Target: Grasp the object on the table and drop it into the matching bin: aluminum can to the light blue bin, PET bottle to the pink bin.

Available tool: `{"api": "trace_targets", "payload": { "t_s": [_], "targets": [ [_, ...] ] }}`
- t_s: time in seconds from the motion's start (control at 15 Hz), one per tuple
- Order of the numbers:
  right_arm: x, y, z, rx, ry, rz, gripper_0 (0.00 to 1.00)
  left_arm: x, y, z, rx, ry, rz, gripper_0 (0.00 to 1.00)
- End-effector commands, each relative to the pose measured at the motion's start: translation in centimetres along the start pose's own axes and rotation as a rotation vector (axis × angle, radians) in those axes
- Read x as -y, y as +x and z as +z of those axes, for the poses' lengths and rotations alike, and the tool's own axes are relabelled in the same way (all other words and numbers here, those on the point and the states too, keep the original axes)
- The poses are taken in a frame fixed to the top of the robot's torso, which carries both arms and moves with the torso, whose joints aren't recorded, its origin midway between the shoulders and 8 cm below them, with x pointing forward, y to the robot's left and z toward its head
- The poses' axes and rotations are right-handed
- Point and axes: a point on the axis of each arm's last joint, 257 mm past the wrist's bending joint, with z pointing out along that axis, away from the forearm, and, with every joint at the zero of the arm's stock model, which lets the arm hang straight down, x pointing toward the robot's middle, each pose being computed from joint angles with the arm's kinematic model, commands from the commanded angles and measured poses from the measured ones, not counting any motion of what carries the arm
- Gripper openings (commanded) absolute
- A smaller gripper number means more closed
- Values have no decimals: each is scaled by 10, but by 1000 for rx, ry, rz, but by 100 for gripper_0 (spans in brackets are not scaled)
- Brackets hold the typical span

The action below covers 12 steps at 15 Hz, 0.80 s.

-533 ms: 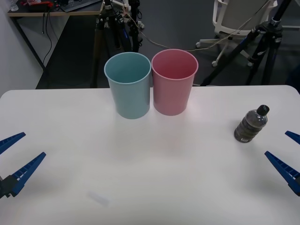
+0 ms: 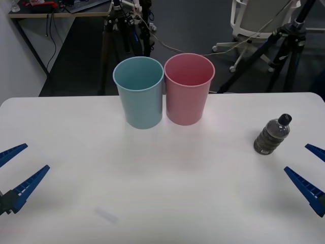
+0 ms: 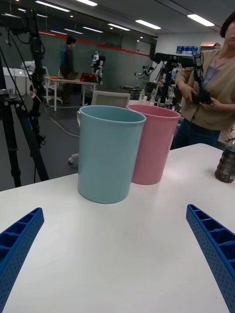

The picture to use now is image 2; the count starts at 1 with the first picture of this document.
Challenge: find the dark desk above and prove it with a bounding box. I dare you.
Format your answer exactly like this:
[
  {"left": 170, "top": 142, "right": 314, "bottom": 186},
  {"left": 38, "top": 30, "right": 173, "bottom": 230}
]
[{"left": 8, "top": 0, "right": 114, "bottom": 97}]

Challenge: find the black hanging cable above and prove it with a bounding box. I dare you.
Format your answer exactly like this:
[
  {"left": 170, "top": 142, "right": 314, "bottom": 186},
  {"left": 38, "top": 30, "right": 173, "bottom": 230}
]
[{"left": 45, "top": 11, "right": 57, "bottom": 74}]

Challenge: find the black tripod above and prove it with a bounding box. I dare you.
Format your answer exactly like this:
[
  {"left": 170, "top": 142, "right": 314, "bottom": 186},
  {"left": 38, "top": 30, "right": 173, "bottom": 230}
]
[
  {"left": 217, "top": 0, "right": 325, "bottom": 94},
  {"left": 97, "top": 0, "right": 157, "bottom": 96}
]

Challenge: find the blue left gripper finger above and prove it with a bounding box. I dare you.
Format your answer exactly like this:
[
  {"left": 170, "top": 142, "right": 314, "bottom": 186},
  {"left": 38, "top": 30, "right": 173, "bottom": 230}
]
[
  {"left": 0, "top": 143, "right": 28, "bottom": 169},
  {"left": 0, "top": 165, "right": 51, "bottom": 217}
]

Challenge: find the dark plastic bottle black cap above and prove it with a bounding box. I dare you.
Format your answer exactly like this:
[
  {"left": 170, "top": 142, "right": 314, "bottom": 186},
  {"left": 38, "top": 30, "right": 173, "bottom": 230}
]
[{"left": 253, "top": 113, "right": 293, "bottom": 155}]

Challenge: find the pale blue plastic bin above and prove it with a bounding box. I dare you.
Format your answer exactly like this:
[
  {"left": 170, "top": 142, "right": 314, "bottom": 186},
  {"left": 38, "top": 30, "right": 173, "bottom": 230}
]
[{"left": 112, "top": 56, "right": 164, "bottom": 130}]

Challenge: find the black keyboard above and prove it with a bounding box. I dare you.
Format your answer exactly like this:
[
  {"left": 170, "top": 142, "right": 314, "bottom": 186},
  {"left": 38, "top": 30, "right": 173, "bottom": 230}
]
[{"left": 65, "top": 0, "right": 110, "bottom": 14}]

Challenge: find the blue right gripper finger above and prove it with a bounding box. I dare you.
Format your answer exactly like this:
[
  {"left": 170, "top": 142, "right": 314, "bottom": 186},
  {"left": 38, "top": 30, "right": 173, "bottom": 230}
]
[
  {"left": 283, "top": 166, "right": 325, "bottom": 218},
  {"left": 304, "top": 143, "right": 325, "bottom": 164}
]

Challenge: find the pink plastic bin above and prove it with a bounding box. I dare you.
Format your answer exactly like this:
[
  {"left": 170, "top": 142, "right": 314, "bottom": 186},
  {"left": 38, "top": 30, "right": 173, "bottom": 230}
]
[{"left": 164, "top": 52, "right": 216, "bottom": 126}]

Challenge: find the white office chair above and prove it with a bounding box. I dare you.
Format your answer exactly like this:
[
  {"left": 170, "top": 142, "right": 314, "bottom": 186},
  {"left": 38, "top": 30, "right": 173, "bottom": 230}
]
[{"left": 212, "top": 0, "right": 297, "bottom": 73}]

